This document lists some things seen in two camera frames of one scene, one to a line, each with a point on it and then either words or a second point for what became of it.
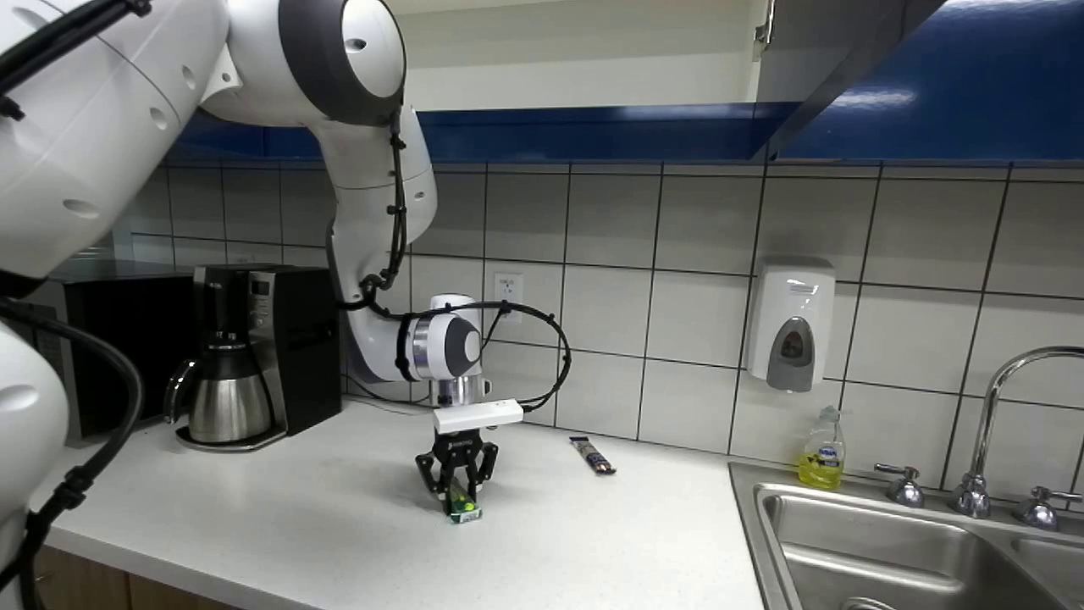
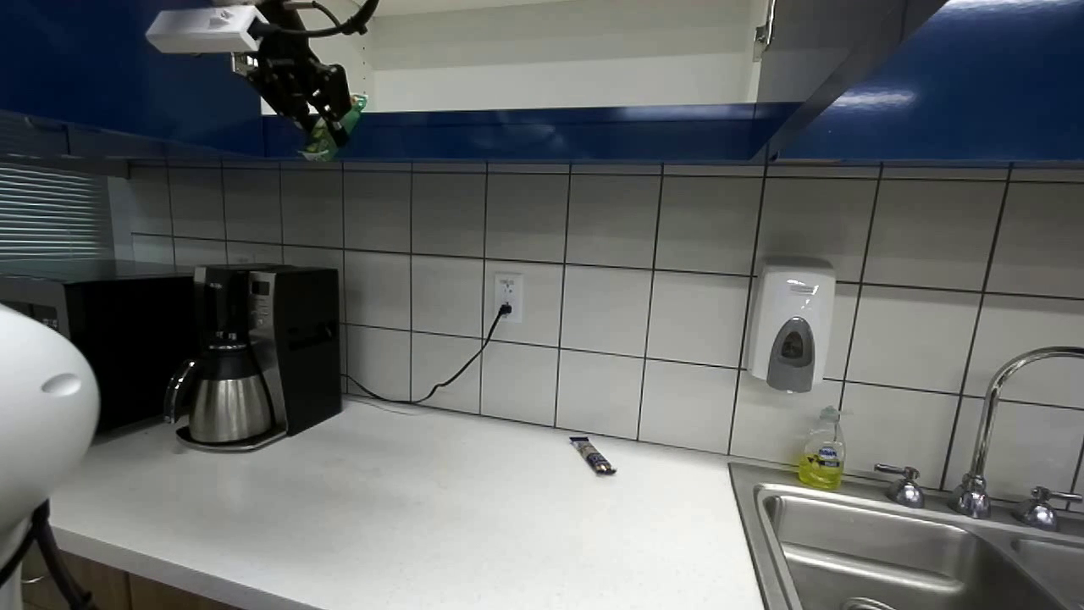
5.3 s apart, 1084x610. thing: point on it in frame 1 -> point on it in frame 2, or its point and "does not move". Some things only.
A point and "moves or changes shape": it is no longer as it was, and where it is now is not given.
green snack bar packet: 463,511 moves or changes shape
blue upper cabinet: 979,79 does not move
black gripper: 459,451 -> 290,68
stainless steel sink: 855,547 does not move
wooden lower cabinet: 80,584 does not move
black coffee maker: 291,316 does not move
